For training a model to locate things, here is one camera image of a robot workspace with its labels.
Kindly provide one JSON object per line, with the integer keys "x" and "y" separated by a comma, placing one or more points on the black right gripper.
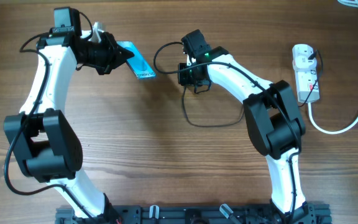
{"x": 183, "y": 79}

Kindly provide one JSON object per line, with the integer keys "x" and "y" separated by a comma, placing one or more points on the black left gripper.
{"x": 115, "y": 54}

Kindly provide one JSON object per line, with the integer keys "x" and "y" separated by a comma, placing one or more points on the teal screen smartphone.
{"x": 141, "y": 69}

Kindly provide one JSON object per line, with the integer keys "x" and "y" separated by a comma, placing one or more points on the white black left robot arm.
{"x": 41, "y": 139}

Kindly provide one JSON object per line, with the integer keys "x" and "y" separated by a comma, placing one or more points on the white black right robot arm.
{"x": 273, "y": 119}

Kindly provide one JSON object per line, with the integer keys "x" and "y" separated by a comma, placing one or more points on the white charger adapter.
{"x": 302, "y": 63}

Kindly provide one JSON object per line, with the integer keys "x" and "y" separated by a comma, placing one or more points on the white power strip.
{"x": 306, "y": 87}

